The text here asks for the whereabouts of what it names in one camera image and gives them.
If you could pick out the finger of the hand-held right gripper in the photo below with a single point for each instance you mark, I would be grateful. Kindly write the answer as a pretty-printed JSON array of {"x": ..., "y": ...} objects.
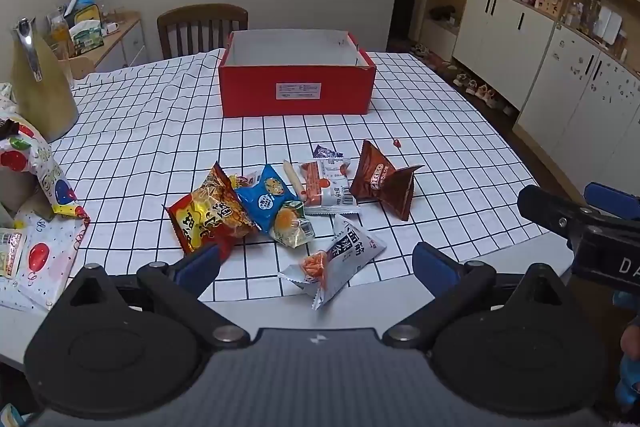
[
  {"x": 615, "y": 202},
  {"x": 550, "y": 212}
]

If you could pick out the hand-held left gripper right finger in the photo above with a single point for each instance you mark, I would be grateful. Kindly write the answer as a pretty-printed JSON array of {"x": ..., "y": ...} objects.
[{"x": 434, "y": 267}]

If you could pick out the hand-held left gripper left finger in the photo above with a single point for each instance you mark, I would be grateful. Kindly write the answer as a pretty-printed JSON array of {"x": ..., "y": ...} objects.
[{"x": 200, "y": 264}]

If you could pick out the red yellow snack packet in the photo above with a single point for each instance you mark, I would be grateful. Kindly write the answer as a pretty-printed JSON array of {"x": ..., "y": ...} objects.
[{"x": 210, "y": 212}]

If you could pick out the white black snack packet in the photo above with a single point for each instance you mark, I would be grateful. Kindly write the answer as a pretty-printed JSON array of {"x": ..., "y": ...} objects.
[{"x": 352, "y": 252}]

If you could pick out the blue cookie packet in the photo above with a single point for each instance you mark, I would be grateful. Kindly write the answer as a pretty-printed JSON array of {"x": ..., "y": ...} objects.
[{"x": 267, "y": 199}]

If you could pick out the small yellow candy packet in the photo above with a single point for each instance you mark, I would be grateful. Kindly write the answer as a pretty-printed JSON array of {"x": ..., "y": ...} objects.
[{"x": 245, "y": 180}]

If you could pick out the clear braised egg packet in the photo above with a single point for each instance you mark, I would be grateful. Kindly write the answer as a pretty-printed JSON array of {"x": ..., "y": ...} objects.
[{"x": 291, "y": 223}]

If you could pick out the sausage stick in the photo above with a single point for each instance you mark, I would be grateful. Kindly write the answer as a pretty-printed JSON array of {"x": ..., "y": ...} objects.
[{"x": 294, "y": 179}]

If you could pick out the white orange cake packet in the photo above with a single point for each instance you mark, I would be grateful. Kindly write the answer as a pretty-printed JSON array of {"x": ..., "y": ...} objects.
[{"x": 325, "y": 192}]

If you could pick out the small purple packet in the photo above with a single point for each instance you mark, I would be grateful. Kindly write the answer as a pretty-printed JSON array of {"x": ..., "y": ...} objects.
[{"x": 326, "y": 152}]

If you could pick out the red cardboard box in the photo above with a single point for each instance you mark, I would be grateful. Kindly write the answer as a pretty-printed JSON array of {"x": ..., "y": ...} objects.
[{"x": 250, "y": 92}]

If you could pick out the row of shoes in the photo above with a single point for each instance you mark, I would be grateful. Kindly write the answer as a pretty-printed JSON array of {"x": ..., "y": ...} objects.
[{"x": 480, "y": 92}]

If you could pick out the balloon print plastic packet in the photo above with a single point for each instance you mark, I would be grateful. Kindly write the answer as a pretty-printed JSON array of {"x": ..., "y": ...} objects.
[{"x": 50, "y": 257}]

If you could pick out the checked tablecloth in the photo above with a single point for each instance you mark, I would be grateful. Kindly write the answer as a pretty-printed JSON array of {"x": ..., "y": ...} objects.
[{"x": 150, "y": 107}]

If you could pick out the small labelled packet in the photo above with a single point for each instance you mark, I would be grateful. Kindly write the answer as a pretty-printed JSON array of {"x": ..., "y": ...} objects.
[{"x": 11, "y": 254}]

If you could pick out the balloon print gift bag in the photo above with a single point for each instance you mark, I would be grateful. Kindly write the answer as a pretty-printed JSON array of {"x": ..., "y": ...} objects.
[{"x": 30, "y": 157}]

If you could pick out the low white shoe bench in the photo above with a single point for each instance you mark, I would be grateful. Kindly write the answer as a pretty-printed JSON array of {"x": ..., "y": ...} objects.
[{"x": 440, "y": 37}]

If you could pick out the black bag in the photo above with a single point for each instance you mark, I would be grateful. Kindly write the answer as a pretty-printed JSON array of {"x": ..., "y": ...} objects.
[{"x": 442, "y": 13}]

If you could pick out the wooden top side cabinet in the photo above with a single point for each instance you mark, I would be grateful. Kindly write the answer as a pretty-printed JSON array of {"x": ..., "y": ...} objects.
[{"x": 125, "y": 47}]

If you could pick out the gold metal pitcher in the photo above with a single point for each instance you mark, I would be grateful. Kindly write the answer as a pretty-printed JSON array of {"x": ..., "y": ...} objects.
[{"x": 40, "y": 97}]

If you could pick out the wooden chair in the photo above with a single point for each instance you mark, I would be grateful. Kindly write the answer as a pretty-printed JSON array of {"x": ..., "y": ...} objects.
[{"x": 200, "y": 13}]

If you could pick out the small white item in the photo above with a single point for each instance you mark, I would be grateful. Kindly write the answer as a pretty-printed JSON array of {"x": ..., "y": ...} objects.
[{"x": 111, "y": 28}]

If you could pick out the green print tissue box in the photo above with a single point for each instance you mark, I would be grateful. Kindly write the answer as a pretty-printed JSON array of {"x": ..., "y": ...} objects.
[{"x": 86, "y": 38}]

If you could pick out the yellow storage box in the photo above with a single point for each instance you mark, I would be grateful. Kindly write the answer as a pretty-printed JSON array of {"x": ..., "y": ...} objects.
[{"x": 85, "y": 14}]

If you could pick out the white wall cabinet unit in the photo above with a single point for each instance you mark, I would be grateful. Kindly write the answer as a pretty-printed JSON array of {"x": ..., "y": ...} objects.
[{"x": 575, "y": 82}]

